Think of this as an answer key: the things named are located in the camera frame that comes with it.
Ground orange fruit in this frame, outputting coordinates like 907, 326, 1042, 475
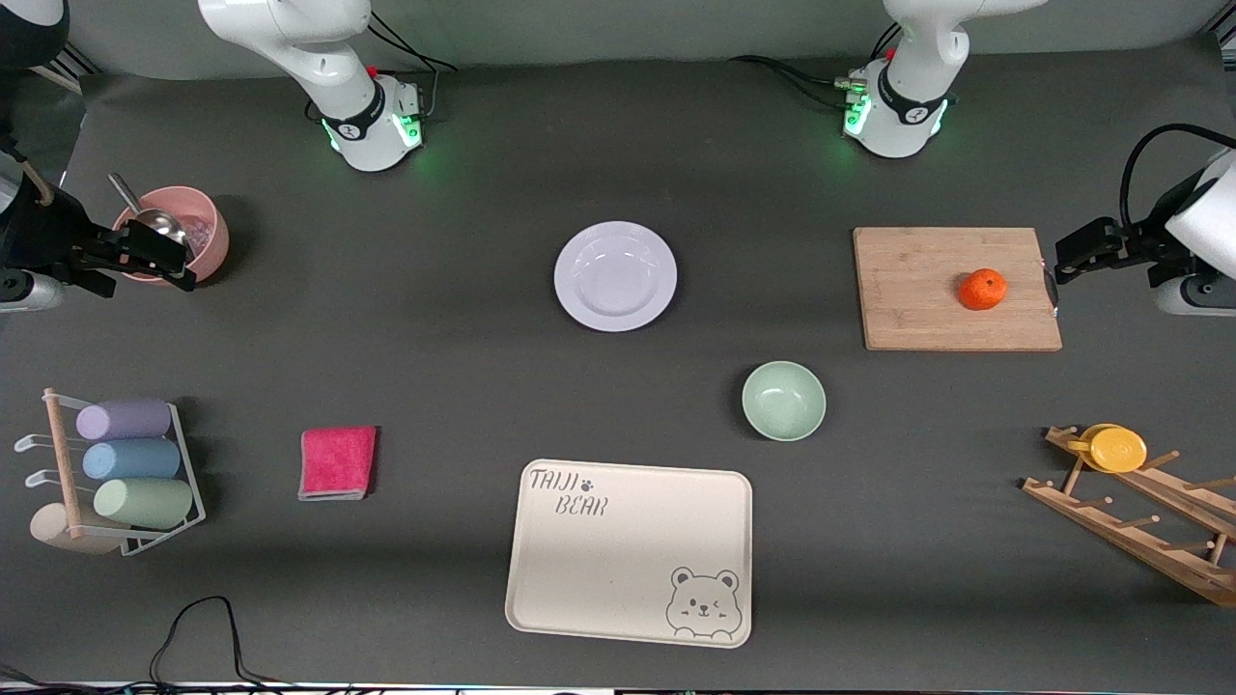
959, 268, 1008, 312

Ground aluminium frame profile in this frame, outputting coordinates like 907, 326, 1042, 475
34, 43, 99, 97

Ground yellow cup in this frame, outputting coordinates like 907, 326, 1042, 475
1067, 423, 1149, 474

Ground black left arm base cables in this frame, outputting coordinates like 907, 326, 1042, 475
729, 24, 899, 112

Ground metal scoop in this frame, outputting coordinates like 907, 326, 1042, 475
108, 173, 190, 248

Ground wooden peg drying rack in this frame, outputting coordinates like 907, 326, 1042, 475
1022, 425, 1236, 608

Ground pale green bowl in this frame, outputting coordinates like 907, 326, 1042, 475
742, 361, 828, 443

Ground wooden cutting board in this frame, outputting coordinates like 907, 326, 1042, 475
853, 227, 1063, 352

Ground beige cup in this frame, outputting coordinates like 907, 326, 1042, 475
29, 502, 122, 556

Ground white round plate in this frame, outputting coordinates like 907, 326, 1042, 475
553, 221, 678, 333

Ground cream tray with bear print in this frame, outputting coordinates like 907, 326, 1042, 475
505, 459, 753, 649

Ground pink folded cloth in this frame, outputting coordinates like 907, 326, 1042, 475
297, 426, 379, 502

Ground black arm base cables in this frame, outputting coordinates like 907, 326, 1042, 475
367, 10, 460, 122
729, 24, 899, 112

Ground green cup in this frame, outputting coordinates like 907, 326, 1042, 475
93, 478, 194, 530

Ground pink bowl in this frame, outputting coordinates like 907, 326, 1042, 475
108, 185, 231, 288

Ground blue cup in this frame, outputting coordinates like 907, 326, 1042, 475
82, 439, 183, 482

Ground purple cup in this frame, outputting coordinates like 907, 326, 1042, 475
75, 399, 173, 442

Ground black floor cable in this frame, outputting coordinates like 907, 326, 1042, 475
0, 596, 291, 695

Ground black right arm base cables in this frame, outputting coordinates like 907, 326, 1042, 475
367, 10, 460, 122

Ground white wire cup rack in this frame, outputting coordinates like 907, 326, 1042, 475
14, 388, 207, 558

